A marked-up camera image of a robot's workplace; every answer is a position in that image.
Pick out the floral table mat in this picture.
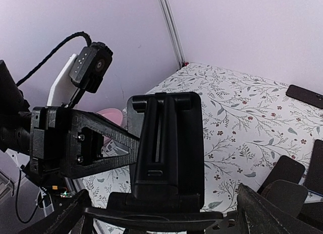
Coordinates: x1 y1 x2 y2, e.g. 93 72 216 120
80 62 323 234

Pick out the black phone centre upper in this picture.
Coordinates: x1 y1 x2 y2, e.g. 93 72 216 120
304 139 322 196

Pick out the blue phone under stand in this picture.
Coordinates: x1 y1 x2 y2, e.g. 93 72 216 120
257 155 305 194

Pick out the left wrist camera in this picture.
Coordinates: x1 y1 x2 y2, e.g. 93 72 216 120
46 41 114 108

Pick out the black phone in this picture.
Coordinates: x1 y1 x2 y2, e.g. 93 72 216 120
286 85 323 109
304 139 322 196

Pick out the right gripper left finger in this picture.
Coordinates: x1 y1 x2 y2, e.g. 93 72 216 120
19 190 94 233

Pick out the left aluminium frame post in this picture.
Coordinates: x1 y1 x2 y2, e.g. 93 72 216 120
158 0 186 68

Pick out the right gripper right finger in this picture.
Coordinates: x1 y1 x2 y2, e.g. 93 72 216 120
236 184 322 233

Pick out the black phone at back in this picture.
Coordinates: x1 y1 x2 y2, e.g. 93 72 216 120
286 85 323 109

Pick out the silver phone stand left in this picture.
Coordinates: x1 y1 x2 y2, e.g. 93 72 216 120
101 140 129 157

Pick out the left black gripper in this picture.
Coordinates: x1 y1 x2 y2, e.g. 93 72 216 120
1 61 72 179

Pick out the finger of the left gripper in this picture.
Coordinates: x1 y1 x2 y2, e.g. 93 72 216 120
60 109 139 179

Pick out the left black braided cable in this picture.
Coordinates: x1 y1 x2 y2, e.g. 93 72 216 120
15 31 92 87

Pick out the black folding phone stand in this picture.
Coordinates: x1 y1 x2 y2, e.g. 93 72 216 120
84 92 223 233

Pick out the pink bowl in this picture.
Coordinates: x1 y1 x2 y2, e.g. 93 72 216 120
97 108 124 149

